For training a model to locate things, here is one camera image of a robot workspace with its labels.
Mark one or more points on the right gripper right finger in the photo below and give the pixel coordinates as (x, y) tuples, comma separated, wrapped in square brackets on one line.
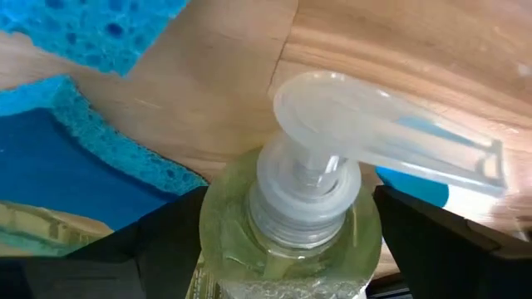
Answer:
[(457, 266)]

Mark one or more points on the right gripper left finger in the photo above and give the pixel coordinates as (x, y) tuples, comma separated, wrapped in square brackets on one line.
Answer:
[(124, 266)]

